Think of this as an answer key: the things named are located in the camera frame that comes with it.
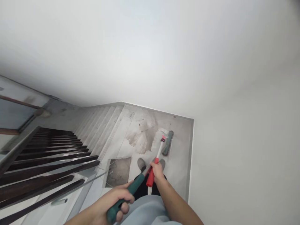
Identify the person's left hand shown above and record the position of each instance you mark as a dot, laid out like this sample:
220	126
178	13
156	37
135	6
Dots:
110	198

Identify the person's right hand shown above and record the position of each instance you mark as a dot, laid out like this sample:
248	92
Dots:
158	172

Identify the person's right fingers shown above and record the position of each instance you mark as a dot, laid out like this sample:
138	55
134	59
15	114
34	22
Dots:
155	167

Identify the person's left fingers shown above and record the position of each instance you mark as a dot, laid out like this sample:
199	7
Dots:
124	208

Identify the green broom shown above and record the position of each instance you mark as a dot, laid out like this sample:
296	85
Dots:
138	181

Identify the person's body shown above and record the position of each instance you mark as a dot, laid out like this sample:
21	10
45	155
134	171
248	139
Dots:
145	211

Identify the person's legs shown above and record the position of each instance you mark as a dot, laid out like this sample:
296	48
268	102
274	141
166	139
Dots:
143	187

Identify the short white pipe piece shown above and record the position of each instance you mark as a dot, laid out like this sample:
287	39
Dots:
59	202

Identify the dark wooden stair railing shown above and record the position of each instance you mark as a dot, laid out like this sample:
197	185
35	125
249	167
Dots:
46	164

